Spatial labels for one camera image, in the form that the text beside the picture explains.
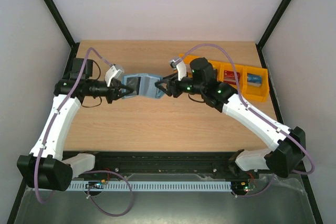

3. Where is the teal card holder wallet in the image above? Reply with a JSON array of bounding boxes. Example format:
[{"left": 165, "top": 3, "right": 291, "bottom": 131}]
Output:
[{"left": 121, "top": 73, "right": 164, "bottom": 99}]

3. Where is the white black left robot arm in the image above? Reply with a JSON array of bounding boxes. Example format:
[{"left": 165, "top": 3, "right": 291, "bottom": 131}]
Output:
[{"left": 17, "top": 58, "right": 133, "bottom": 191}]

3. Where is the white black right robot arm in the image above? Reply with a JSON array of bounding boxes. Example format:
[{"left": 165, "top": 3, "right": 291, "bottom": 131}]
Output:
[{"left": 155, "top": 58, "right": 305, "bottom": 178}]

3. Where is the red card stack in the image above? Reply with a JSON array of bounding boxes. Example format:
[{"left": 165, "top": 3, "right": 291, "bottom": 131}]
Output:
[{"left": 223, "top": 70, "right": 236, "bottom": 84}]

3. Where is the blue card stack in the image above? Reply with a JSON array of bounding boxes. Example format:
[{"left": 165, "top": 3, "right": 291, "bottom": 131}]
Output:
[{"left": 247, "top": 73, "right": 262, "bottom": 87}]

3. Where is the yellow plastic bin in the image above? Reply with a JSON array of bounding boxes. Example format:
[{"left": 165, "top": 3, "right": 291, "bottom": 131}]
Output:
[
  {"left": 243, "top": 66, "right": 269, "bottom": 102},
  {"left": 208, "top": 60, "right": 224, "bottom": 81},
  {"left": 178, "top": 54, "right": 199, "bottom": 64},
  {"left": 220, "top": 62, "right": 247, "bottom": 94}
]

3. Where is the grey metal front plate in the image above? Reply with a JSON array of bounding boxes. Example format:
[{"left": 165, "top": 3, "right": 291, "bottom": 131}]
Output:
[{"left": 15, "top": 178, "right": 315, "bottom": 223}]

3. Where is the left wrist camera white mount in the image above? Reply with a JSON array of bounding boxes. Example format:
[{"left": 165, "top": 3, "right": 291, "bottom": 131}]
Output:
[{"left": 104, "top": 64, "right": 124, "bottom": 87}]

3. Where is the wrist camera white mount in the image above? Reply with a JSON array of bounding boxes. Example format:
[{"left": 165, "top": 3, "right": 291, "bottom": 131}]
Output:
[
  {"left": 169, "top": 57, "right": 187, "bottom": 81},
  {"left": 104, "top": 64, "right": 124, "bottom": 87}
]

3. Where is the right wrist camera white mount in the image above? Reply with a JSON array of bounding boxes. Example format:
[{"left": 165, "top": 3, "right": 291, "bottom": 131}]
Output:
[{"left": 169, "top": 57, "right": 187, "bottom": 81}]

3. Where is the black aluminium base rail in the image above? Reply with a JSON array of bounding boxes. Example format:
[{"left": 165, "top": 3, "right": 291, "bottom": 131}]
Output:
[{"left": 60, "top": 151, "right": 307, "bottom": 183}]

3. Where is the light blue slotted cable duct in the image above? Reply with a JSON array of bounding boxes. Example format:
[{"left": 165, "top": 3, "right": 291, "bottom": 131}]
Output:
[{"left": 67, "top": 181, "right": 232, "bottom": 192}]

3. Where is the black corner frame post left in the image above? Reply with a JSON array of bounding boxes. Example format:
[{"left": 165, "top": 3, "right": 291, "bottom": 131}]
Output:
[{"left": 43, "top": 0, "right": 78, "bottom": 48}]

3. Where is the black corner frame post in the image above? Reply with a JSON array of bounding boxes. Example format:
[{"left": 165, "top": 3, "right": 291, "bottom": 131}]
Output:
[
  {"left": 43, "top": 0, "right": 78, "bottom": 48},
  {"left": 257, "top": 0, "right": 309, "bottom": 49}
]

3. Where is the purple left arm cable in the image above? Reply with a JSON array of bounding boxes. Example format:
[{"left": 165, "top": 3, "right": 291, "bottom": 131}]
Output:
[{"left": 33, "top": 47, "right": 134, "bottom": 217}]

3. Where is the black corner frame post right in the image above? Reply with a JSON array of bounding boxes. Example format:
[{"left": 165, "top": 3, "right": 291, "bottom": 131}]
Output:
[{"left": 257, "top": 0, "right": 309, "bottom": 49}]

